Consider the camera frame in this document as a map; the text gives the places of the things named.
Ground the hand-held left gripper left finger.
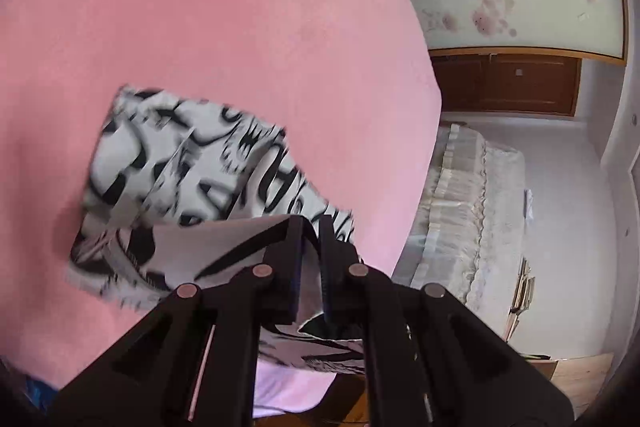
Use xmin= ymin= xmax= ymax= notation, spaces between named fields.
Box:
xmin=50 ymin=216 xmax=307 ymax=427

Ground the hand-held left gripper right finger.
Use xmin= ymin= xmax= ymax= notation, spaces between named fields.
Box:
xmin=319 ymin=216 xmax=576 ymax=427

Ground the white black-lettered garment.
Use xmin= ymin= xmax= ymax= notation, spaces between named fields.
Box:
xmin=65 ymin=84 xmax=372 ymax=375

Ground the white lace curtain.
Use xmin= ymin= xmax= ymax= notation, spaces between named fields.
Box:
xmin=392 ymin=122 xmax=529 ymax=339

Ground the stack of cardboard pieces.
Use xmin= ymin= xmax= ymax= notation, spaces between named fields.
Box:
xmin=506 ymin=257 xmax=537 ymax=344

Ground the brown wooden door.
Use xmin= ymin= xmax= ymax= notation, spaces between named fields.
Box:
xmin=429 ymin=48 xmax=584 ymax=118

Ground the cardboard box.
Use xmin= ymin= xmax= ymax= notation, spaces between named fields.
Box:
xmin=525 ymin=352 xmax=616 ymax=410

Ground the pink bed sheet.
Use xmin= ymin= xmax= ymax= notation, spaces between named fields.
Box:
xmin=0 ymin=0 xmax=444 ymax=419

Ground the blue cloth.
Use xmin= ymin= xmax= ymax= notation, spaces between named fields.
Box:
xmin=22 ymin=377 xmax=58 ymax=413

